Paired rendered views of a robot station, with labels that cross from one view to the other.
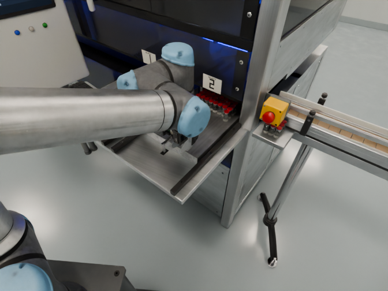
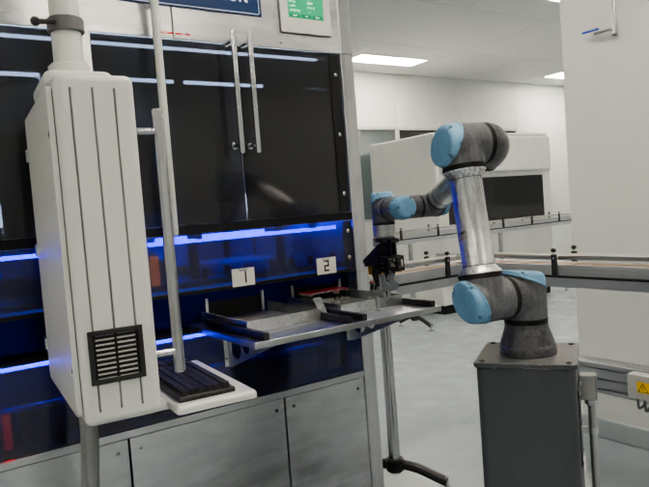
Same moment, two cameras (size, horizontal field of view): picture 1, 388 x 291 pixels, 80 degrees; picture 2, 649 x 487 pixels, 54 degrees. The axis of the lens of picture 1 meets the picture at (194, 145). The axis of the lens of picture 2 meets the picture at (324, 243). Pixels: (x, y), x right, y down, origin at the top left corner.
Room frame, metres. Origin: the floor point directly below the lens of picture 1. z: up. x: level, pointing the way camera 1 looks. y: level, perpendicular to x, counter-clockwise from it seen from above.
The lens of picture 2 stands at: (0.06, 2.16, 1.22)
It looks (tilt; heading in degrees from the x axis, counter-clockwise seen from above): 3 degrees down; 288
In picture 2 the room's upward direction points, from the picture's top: 4 degrees counter-clockwise
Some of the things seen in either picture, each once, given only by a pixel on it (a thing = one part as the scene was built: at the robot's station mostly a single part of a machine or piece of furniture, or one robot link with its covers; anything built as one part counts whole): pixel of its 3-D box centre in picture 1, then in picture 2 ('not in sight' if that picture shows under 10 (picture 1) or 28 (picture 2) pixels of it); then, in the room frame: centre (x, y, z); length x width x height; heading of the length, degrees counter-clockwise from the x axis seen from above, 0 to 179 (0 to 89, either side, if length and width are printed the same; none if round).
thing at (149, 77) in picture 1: (149, 87); (403, 207); (0.45, 0.10, 1.21); 0.11 x 0.11 x 0.08; 42
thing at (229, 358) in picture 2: not in sight; (251, 354); (0.91, 0.37, 0.80); 0.34 x 0.03 x 0.13; 142
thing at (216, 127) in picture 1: (197, 120); (343, 300); (0.71, -0.01, 0.90); 0.34 x 0.26 x 0.04; 142
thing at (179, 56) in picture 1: (177, 69); (382, 208); (0.53, 0.04, 1.21); 0.09 x 0.08 x 0.11; 132
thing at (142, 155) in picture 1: (155, 118); (314, 317); (0.76, 0.16, 0.87); 0.70 x 0.48 x 0.02; 52
